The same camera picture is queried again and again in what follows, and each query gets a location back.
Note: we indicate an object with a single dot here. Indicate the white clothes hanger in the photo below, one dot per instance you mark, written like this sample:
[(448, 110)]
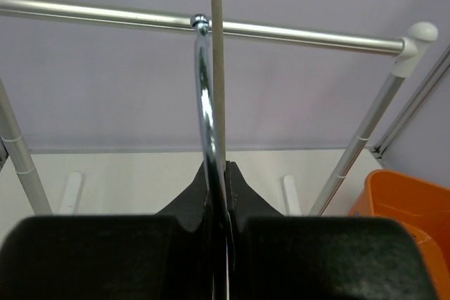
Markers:
[(209, 86)]

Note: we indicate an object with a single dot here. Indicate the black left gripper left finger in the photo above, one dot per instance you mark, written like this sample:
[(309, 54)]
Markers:
[(160, 256)]

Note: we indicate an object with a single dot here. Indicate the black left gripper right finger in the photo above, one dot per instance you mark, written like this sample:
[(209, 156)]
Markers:
[(309, 257)]

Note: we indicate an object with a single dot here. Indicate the white metal clothes rack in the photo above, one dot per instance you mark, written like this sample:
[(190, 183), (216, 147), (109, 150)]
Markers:
[(408, 50)]

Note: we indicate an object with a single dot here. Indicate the orange plastic basket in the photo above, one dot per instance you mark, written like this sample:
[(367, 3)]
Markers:
[(421, 207)]

